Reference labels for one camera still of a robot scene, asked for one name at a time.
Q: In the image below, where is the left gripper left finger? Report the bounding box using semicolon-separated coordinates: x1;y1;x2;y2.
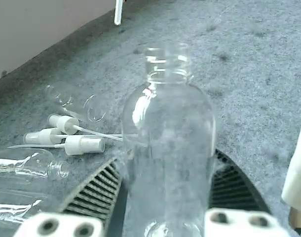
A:
15;157;128;237

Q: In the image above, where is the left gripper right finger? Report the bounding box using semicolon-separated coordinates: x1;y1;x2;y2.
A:
204;148;294;237

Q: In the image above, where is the clear plastic bottle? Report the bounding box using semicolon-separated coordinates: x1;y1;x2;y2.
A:
120;45;218;237
0;181;45;223
45;83;108;123
0;148;71;180

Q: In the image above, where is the white spray top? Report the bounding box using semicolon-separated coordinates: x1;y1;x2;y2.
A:
47;114;124;142
113;0;124;26
23;127;69;145
6;135;106;156
281;118;301;213

